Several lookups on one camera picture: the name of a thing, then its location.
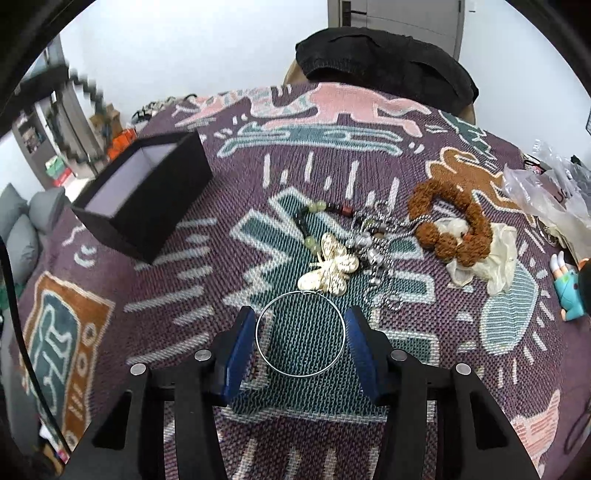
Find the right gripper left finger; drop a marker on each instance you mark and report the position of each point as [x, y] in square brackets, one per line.
[126, 441]

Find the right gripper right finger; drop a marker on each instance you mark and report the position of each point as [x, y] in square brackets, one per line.
[475, 438]

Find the silver bear keychain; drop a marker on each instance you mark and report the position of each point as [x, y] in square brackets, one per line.
[381, 240]

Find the black jewelry box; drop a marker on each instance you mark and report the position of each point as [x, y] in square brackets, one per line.
[135, 203]

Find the blue doll figurine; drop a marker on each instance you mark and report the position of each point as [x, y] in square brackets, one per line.
[572, 287]

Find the gold butterfly brooch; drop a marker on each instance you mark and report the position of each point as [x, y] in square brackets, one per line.
[330, 273]

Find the grey sofa cushions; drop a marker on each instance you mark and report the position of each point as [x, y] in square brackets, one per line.
[26, 226]

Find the patterned purple woven blanket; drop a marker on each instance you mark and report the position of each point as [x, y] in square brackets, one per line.
[89, 312]

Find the clear plastic bag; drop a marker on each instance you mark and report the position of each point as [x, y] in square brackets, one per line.
[552, 188]

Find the orange box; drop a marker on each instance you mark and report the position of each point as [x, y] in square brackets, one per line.
[120, 143]

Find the grey door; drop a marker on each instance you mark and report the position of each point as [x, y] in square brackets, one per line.
[439, 22]

